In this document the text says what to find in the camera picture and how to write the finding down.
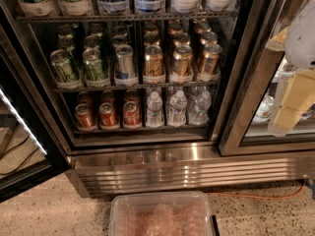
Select closed glass fridge door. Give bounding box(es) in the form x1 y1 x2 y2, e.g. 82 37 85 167
214 0 315 156

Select middle water bottle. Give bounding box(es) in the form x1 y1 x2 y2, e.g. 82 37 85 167
167 89 187 127

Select open black fridge door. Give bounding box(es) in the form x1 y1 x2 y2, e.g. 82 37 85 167
0 27 68 204

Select front left red can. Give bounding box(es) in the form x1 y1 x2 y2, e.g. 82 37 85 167
75 103 96 131

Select front right green can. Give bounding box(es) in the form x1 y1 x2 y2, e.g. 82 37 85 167
82 48 109 82

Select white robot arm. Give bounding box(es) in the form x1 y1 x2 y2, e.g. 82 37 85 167
268 0 315 137

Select orange can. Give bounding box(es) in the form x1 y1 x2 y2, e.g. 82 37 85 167
170 44 193 84
143 45 165 84
172 32 190 47
200 31 218 46
198 43 221 82

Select clear plastic bin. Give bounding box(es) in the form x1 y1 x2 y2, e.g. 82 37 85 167
108 191 220 236

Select front middle red can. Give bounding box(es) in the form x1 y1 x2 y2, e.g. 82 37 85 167
98 102 119 130

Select front right red can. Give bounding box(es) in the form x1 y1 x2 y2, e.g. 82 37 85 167
123 101 142 129

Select wire shelf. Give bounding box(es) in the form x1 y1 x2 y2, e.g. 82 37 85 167
53 81 220 93
16 11 239 24

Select front silver can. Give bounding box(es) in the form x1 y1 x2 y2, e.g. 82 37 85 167
114 44 138 87

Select left water bottle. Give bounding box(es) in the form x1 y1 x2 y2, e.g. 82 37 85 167
146 91 164 128

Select upper wire shelf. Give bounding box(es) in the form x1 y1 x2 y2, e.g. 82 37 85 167
16 11 239 24

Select green can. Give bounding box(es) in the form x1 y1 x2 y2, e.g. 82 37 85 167
50 49 82 89
82 48 109 82

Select front left green can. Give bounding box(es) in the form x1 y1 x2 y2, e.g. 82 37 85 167
50 49 82 89

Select middle wire shelf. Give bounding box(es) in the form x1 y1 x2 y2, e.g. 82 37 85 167
53 81 220 93

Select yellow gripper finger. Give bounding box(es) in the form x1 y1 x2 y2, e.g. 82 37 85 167
268 69 315 137
266 27 289 51

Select orange power cable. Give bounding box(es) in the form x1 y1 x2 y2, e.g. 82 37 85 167
206 179 308 201

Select right water bottle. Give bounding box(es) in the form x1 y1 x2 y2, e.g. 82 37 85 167
189 90 212 125

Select stainless steel display fridge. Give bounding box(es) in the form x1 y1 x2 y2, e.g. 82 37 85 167
0 0 314 198

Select red can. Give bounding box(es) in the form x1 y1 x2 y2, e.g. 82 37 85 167
75 103 96 131
98 102 119 130
123 101 142 129

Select water bottle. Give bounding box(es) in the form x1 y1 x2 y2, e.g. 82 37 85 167
146 91 164 128
189 90 212 125
167 89 187 127

